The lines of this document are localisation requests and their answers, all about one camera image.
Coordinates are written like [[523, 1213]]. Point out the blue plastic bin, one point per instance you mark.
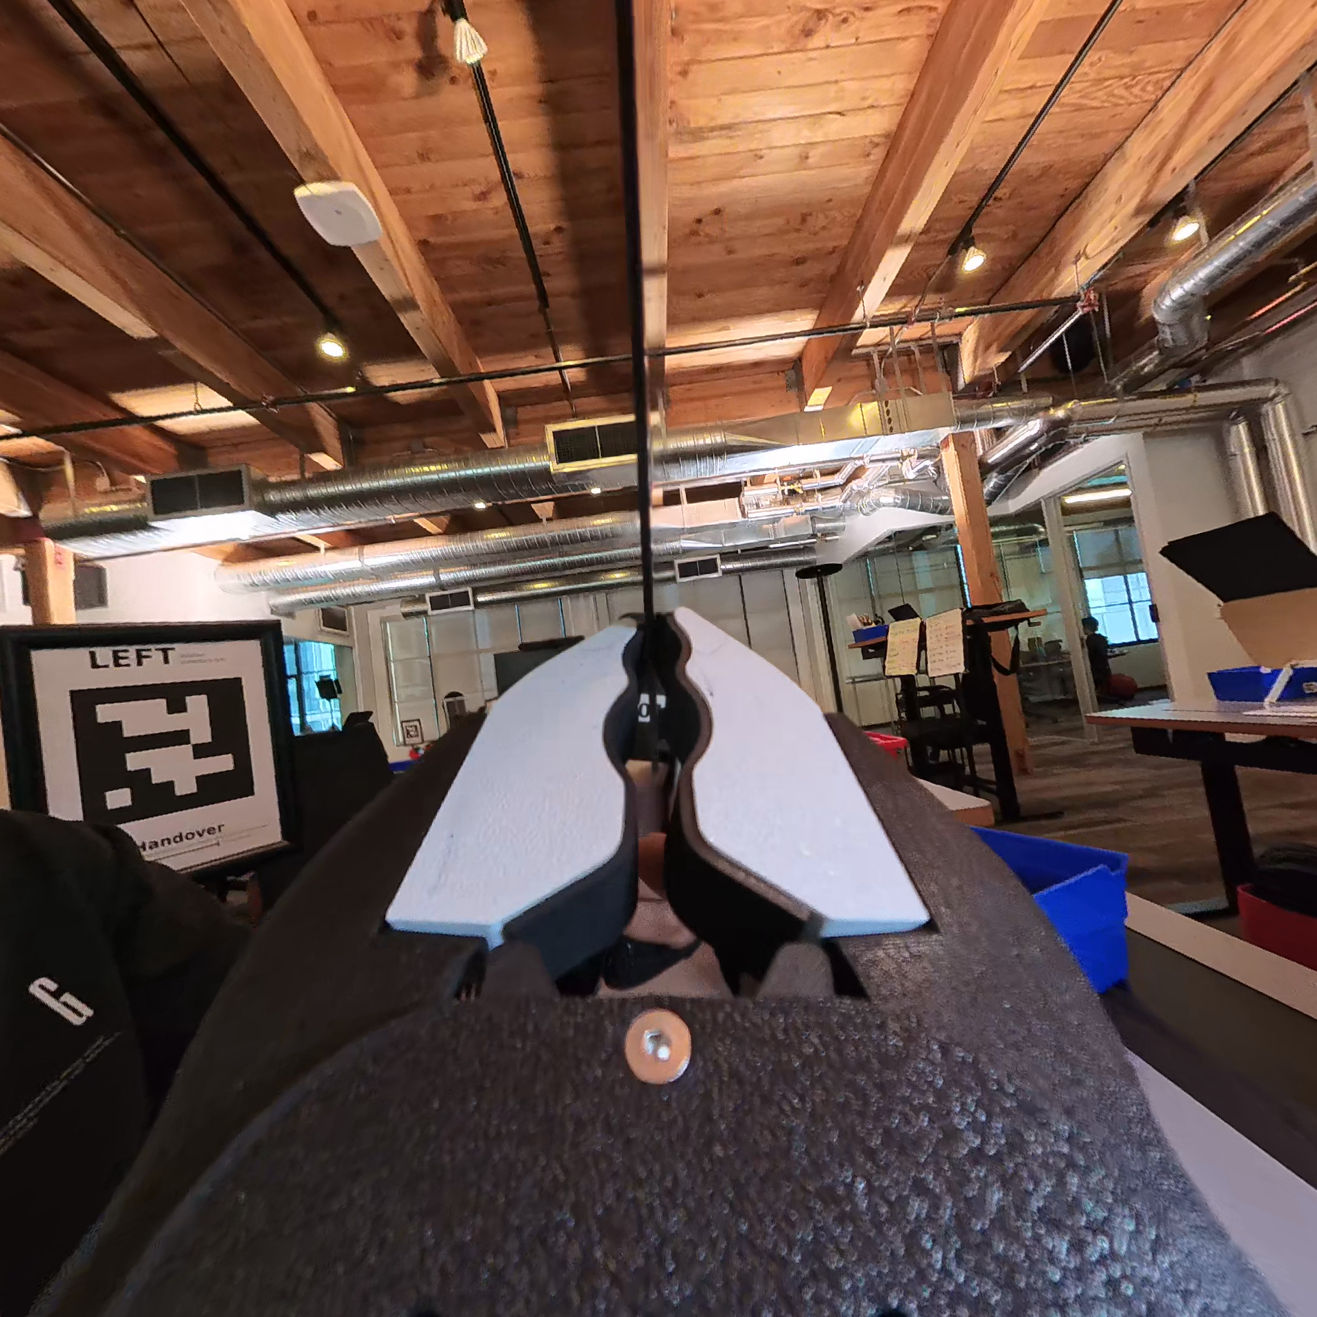
[[1080, 927]]

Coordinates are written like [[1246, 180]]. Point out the grey side table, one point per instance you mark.
[[957, 800]]

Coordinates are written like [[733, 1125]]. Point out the black flag panel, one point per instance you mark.
[[1235, 561]]

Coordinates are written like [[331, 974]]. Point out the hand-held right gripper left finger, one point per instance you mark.
[[514, 813]]

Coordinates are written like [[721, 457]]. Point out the black floor lamp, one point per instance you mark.
[[829, 638]]

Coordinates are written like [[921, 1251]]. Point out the standing desk with paper sheets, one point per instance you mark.
[[942, 644]]

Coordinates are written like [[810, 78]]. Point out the person's dark clothing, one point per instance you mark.
[[82, 1080]]

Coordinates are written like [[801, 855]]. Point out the silver air duct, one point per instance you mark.
[[412, 489]]

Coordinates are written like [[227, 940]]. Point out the blue bin with white label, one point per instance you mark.
[[1235, 683]]

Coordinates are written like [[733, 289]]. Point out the white ceiling access point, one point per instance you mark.
[[338, 213]]

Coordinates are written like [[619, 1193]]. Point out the black wall screen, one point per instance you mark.
[[525, 668]]

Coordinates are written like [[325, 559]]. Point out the black ceiling pipe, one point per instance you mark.
[[823, 330]]

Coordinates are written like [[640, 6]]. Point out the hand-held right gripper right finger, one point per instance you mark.
[[793, 813]]

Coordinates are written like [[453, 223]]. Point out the black cap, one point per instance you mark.
[[1291, 864]]

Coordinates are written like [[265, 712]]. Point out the ceiling vent grille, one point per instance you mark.
[[597, 442], [201, 491]]

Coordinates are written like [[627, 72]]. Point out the black trapezoid plate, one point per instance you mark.
[[638, 308]]

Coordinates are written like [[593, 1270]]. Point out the silver duct elbow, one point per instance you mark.
[[1235, 257]]

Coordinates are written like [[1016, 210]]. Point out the wooden office desk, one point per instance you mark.
[[1184, 719]]

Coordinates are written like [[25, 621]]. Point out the fiducial marker sign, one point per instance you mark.
[[57, 740]]

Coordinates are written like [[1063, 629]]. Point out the red storage tote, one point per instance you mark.
[[887, 746]]

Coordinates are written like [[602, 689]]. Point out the red tote bag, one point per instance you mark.
[[1282, 927]]

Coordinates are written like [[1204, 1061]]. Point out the wooden support post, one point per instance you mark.
[[972, 534]]

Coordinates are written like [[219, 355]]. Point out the ceiling light bulb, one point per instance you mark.
[[468, 44]]

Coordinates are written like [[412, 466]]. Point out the ceiling spot light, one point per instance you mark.
[[1185, 229], [331, 344], [972, 257]]

